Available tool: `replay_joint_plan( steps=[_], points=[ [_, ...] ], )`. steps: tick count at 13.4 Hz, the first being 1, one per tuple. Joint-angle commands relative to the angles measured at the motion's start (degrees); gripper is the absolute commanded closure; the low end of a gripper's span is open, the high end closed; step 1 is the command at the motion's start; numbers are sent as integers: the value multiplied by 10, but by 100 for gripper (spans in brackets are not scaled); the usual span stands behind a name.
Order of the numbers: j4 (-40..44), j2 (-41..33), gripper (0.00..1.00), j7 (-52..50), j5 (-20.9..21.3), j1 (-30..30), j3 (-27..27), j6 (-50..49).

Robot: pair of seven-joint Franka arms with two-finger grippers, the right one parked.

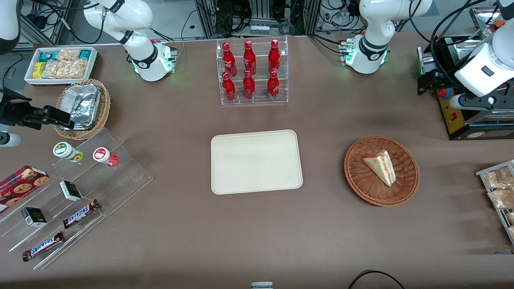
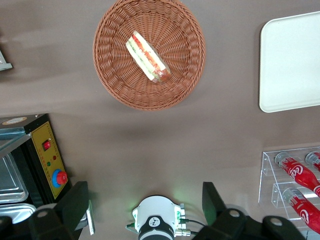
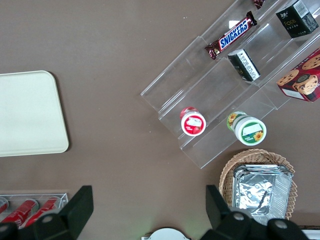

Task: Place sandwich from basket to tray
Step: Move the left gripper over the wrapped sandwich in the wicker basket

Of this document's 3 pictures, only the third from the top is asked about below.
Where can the woven wicker basket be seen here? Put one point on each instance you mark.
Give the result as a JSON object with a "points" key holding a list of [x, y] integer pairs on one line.
{"points": [[228, 172]]}

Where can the cream plastic tray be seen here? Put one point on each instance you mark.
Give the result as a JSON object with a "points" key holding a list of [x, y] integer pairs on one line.
{"points": [[27, 112]]}

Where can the brown wrapped candy bar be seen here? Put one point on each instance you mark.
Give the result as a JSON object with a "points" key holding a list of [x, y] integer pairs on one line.
{"points": [[258, 3]]}

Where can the white round object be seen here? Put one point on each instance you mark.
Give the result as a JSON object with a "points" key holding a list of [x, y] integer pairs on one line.
{"points": [[166, 235]]}

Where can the clear acrylic stepped shelf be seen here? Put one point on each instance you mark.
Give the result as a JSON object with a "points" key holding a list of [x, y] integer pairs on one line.
{"points": [[212, 90]]}

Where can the Snickers chocolate bar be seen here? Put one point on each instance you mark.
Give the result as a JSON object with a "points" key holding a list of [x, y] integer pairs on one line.
{"points": [[232, 36]]}

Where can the black Face tissue box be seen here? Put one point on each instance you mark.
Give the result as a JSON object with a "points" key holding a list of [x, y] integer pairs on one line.
{"points": [[295, 20]]}

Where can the aluminium foil container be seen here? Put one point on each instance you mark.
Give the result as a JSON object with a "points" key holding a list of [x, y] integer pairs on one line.
{"points": [[260, 192]]}

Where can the red cola can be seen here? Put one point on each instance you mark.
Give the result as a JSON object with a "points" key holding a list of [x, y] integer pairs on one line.
{"points": [[45, 207], [20, 212]]}

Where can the small black tissue pack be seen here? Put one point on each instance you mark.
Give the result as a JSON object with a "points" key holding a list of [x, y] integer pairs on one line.
{"points": [[245, 65]]}

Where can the clear acrylic can holder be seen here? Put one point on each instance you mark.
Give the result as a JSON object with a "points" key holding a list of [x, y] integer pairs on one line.
{"points": [[32, 196]]}

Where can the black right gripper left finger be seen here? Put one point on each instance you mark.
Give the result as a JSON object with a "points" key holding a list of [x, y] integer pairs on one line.
{"points": [[62, 220]]}

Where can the red chocolate chip cookie box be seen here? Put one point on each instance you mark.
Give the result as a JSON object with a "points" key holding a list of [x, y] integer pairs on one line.
{"points": [[303, 80]]}

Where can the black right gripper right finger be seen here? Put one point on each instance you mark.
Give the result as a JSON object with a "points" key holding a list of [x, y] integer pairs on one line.
{"points": [[225, 225]]}

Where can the green lidded sunflower jar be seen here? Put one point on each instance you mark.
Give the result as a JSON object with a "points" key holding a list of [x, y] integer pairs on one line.
{"points": [[250, 130]]}

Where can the red lidded strawberry jar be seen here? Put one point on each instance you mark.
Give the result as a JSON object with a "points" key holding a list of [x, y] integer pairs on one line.
{"points": [[193, 123]]}

